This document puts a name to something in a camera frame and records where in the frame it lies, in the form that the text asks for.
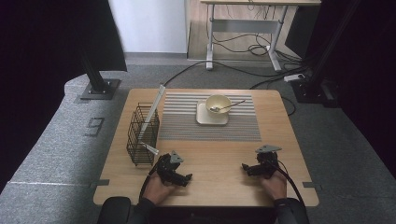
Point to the metal spoon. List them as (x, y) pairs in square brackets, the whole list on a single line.
[(230, 105)]

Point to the cream square plate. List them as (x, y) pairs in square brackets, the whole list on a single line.
[(202, 119)]

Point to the grey striped placemat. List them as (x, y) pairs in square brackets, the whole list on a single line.
[(180, 130)]

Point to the black curtain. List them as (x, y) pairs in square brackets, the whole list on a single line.
[(367, 77), (40, 62)]

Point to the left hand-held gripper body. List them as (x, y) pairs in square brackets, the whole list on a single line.
[(168, 165)]

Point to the person's left hand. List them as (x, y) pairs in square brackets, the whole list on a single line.
[(157, 193)]

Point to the white power strip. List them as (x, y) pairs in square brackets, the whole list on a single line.
[(294, 77)]

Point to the white frame desk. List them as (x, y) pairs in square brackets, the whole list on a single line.
[(246, 26)]

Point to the black padded chair part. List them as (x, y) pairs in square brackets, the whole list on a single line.
[(113, 210)]

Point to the black metal stand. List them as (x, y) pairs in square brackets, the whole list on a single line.
[(314, 90), (99, 90)]

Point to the cream bowl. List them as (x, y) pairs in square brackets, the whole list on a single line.
[(219, 101)]

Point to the person's right hand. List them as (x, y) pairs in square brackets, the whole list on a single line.
[(277, 186)]

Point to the white stick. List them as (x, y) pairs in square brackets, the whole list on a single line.
[(150, 148), (155, 105)]

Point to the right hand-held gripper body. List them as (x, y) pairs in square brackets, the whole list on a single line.
[(267, 158)]

